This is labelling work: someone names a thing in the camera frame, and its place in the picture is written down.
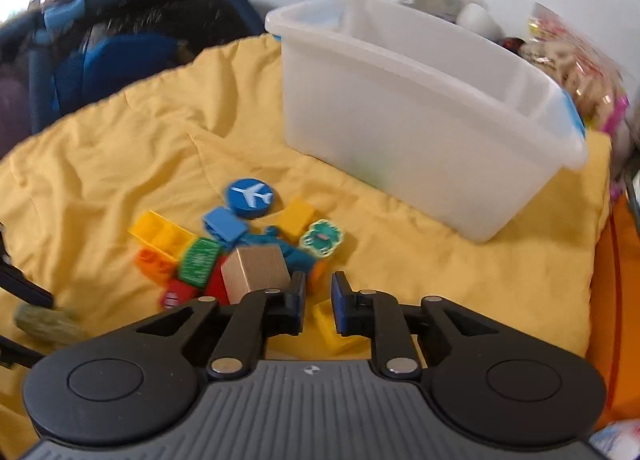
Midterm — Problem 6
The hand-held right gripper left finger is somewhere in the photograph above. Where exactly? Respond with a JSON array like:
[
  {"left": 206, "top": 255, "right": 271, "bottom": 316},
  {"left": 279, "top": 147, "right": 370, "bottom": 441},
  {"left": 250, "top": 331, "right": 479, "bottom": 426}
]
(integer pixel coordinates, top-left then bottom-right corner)
[{"left": 132, "top": 270, "right": 307, "bottom": 381}]

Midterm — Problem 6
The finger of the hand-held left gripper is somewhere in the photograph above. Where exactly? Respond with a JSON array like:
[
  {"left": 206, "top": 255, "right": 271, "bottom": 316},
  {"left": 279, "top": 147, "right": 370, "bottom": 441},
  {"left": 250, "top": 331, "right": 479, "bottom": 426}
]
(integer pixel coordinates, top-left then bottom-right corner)
[
  {"left": 0, "top": 257, "right": 55, "bottom": 309},
  {"left": 0, "top": 335, "right": 43, "bottom": 370}
]

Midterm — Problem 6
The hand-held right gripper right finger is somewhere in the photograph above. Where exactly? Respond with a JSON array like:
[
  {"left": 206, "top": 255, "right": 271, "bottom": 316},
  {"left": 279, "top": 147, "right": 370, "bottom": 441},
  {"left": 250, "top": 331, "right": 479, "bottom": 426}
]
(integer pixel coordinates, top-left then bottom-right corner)
[{"left": 330, "top": 270, "right": 538, "bottom": 381}]

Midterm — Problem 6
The olive green toy figure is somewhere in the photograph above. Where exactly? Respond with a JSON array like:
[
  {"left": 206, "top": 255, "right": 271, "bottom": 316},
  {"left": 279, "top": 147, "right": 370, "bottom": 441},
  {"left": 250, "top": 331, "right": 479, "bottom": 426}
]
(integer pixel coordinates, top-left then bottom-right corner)
[{"left": 14, "top": 304, "right": 91, "bottom": 346}]

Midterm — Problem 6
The frog printed block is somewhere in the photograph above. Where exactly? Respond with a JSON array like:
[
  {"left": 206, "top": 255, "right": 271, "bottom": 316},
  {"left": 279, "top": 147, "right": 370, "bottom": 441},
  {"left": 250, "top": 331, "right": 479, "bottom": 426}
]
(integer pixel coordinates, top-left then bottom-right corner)
[{"left": 299, "top": 219, "right": 346, "bottom": 257}]

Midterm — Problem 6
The white plastic storage bin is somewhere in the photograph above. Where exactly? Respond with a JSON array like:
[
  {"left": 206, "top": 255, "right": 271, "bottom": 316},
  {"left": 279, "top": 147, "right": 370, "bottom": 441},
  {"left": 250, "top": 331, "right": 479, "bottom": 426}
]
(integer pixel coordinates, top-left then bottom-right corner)
[{"left": 264, "top": 0, "right": 590, "bottom": 243}]

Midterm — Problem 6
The teal blue toy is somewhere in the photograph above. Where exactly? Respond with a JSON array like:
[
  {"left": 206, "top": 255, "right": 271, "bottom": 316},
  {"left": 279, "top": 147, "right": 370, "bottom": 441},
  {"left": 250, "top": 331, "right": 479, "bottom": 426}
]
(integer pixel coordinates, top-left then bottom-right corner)
[{"left": 235, "top": 226, "right": 328, "bottom": 273}]

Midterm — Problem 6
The wooden cube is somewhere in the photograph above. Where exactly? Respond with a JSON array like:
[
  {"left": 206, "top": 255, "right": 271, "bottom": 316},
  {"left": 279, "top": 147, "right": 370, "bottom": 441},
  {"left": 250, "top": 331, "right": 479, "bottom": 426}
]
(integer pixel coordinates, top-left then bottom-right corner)
[{"left": 220, "top": 245, "right": 292, "bottom": 305}]

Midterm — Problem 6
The light blue building brick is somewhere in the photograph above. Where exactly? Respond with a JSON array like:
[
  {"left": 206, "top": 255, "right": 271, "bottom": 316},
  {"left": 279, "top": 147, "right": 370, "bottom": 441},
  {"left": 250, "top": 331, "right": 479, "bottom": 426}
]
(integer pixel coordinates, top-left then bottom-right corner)
[{"left": 201, "top": 206, "right": 249, "bottom": 244}]

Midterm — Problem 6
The green printed building brick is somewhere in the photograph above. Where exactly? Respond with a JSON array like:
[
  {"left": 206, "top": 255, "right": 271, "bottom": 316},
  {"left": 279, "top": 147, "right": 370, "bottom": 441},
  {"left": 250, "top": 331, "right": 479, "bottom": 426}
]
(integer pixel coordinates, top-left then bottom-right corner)
[{"left": 177, "top": 237, "right": 223, "bottom": 289}]

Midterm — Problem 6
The blue airplane disc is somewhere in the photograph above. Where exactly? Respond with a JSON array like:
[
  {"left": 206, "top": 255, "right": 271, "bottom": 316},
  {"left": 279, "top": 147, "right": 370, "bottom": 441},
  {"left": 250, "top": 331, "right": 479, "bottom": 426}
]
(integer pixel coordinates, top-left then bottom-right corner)
[{"left": 223, "top": 178, "right": 278, "bottom": 219}]

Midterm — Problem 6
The red printed block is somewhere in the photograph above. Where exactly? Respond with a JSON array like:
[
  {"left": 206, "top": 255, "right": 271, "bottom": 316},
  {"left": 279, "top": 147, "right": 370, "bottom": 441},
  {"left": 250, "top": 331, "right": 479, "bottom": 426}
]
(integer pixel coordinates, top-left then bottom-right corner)
[{"left": 160, "top": 280, "right": 201, "bottom": 311}]

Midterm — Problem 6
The orange building brick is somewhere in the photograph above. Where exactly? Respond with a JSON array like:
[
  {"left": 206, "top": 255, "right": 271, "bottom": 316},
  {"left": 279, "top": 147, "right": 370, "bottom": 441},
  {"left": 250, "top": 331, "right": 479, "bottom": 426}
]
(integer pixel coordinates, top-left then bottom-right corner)
[{"left": 134, "top": 247, "right": 178, "bottom": 285}]

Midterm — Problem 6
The wide yellow building brick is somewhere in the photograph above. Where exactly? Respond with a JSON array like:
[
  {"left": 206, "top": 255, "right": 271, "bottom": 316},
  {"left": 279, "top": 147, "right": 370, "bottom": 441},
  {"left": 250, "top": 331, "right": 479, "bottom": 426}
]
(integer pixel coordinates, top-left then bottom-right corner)
[{"left": 127, "top": 210, "right": 198, "bottom": 261}]

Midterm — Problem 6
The yellow blanket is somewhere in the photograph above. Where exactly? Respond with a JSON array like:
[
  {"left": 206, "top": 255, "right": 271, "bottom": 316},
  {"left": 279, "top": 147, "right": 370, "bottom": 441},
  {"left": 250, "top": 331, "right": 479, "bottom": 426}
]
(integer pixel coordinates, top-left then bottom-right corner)
[{"left": 0, "top": 32, "right": 613, "bottom": 448}]

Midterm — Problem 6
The dark blue mesh stroller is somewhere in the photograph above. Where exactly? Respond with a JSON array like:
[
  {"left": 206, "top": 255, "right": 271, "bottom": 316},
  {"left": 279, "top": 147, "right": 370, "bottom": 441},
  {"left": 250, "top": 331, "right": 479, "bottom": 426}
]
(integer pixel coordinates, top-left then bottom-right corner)
[{"left": 0, "top": 0, "right": 266, "bottom": 141}]

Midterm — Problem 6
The orange box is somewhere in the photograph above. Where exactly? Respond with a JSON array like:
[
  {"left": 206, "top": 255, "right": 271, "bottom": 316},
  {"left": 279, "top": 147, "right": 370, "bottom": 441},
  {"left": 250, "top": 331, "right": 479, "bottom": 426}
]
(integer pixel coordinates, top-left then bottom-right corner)
[{"left": 585, "top": 195, "right": 640, "bottom": 433}]

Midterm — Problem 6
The white plastic bottle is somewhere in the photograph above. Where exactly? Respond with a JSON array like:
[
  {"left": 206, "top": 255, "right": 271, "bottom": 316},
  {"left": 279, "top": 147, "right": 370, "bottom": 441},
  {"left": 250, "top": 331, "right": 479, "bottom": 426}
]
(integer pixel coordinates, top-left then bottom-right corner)
[{"left": 457, "top": 4, "right": 503, "bottom": 38}]

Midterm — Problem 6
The white wet wipes pack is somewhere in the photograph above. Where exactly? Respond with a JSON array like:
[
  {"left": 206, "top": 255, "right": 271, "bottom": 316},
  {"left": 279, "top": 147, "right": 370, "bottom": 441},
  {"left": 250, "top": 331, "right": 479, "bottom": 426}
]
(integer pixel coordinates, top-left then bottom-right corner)
[{"left": 590, "top": 420, "right": 640, "bottom": 460}]

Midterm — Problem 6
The clear snack bag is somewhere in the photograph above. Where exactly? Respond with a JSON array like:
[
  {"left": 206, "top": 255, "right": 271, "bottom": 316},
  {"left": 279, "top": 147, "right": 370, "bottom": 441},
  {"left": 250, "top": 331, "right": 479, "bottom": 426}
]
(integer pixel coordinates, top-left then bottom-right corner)
[{"left": 517, "top": 2, "right": 628, "bottom": 133}]

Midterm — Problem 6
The pink packet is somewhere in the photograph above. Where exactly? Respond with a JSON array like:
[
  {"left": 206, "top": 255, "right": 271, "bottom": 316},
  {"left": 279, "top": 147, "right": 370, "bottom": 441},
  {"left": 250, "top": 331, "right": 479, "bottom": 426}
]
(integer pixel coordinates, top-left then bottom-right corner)
[{"left": 597, "top": 94, "right": 631, "bottom": 138}]

